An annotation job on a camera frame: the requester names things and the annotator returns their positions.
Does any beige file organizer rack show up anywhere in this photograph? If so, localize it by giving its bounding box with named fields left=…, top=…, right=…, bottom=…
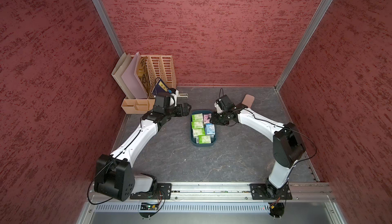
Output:
left=112, top=52, right=177, bottom=114

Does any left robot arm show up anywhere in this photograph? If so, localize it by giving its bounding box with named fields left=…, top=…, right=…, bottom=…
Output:
left=93, top=88, right=192, bottom=201

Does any teal storage box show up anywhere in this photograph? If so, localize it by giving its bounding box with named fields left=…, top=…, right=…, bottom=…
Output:
left=190, top=110, right=217, bottom=147

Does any navy blue book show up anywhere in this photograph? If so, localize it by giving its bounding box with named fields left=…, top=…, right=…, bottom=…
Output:
left=152, top=77, right=170, bottom=97

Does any beige folder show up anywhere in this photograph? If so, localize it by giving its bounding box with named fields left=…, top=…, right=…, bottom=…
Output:
left=111, top=52, right=136, bottom=99

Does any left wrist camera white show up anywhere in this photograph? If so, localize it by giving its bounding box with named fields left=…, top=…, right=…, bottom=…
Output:
left=168, top=88, right=179, bottom=106

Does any gold patterned book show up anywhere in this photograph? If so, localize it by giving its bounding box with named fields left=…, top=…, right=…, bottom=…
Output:
left=137, top=56, right=151, bottom=97

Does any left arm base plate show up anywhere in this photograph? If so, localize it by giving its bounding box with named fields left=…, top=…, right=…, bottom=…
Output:
left=130, top=183, right=172, bottom=200

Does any white stapler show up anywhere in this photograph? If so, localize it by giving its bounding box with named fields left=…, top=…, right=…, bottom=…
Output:
left=178, top=93, right=188, bottom=98

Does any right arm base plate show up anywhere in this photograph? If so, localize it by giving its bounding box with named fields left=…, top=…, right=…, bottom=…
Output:
left=249, top=183, right=293, bottom=201

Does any pink tissue pack bottom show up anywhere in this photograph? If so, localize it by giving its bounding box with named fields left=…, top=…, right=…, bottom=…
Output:
left=203, top=113, right=212, bottom=124

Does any left circuit board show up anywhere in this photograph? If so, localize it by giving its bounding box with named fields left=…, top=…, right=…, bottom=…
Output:
left=140, top=202, right=160, bottom=211

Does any green tissue pack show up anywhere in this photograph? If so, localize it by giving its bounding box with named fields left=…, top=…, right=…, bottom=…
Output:
left=199, top=135, right=212, bottom=144
left=191, top=120, right=204, bottom=130
left=192, top=128, right=205, bottom=138
left=192, top=113, right=204, bottom=122

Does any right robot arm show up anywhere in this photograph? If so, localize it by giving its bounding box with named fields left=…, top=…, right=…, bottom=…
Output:
left=211, top=101, right=306, bottom=198

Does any left corner aluminium profile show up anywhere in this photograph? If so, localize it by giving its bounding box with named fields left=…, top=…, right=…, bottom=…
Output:
left=92, top=0, right=124, bottom=57

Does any pink folder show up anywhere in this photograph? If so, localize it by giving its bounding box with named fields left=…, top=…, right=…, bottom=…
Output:
left=121, top=52, right=148, bottom=99

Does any blue tissue pack bottom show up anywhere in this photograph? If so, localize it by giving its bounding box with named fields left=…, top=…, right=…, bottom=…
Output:
left=205, top=123, right=215, bottom=136

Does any aluminium front rail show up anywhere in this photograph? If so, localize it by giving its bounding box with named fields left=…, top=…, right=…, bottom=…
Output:
left=87, top=181, right=336, bottom=203

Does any pink case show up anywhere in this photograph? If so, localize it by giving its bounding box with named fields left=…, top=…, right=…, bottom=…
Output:
left=242, top=94, right=255, bottom=108

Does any corner aluminium profile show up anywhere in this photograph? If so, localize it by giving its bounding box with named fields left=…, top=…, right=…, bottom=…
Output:
left=275, top=0, right=333, bottom=93
left=92, top=0, right=124, bottom=57

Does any right corner aluminium profile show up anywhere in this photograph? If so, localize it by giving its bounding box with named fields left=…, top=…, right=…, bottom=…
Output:
left=275, top=0, right=333, bottom=93

